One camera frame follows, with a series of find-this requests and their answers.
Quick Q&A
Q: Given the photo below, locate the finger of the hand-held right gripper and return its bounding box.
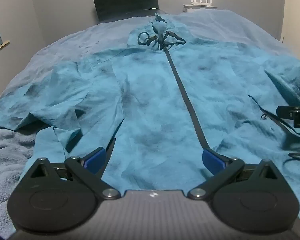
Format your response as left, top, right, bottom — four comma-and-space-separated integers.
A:
276, 106, 300, 128

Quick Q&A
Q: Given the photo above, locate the grey fleece blanket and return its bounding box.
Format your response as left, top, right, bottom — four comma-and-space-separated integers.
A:
0, 124, 42, 233

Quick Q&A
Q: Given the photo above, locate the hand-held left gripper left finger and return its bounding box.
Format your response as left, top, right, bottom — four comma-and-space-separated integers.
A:
21, 147, 121, 201

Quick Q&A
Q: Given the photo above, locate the white shelf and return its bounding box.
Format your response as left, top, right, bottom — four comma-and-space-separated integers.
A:
182, 4, 218, 13

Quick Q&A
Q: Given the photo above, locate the blue bed sheet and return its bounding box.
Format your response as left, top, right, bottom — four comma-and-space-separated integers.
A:
0, 9, 300, 110

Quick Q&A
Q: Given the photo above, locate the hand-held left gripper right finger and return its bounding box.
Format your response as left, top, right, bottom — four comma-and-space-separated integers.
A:
187, 149, 283, 201

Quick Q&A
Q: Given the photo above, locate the teal zip-up jacket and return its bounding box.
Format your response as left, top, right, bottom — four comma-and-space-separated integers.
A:
0, 12, 300, 198

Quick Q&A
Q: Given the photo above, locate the wooden window sill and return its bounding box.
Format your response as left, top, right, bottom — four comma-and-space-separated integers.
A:
0, 40, 10, 57

